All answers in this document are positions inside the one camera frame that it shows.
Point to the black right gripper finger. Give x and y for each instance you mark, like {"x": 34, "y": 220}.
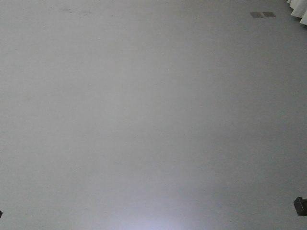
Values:
{"x": 300, "y": 205}

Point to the grey floor plate right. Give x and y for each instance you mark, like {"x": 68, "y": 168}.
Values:
{"x": 268, "y": 14}

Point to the grey floor plate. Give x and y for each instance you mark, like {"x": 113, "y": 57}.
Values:
{"x": 268, "y": 14}
{"x": 256, "y": 14}

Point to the grey floor plate left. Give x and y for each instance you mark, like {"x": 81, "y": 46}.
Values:
{"x": 256, "y": 14}

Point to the white curtain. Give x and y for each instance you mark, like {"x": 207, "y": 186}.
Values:
{"x": 299, "y": 9}

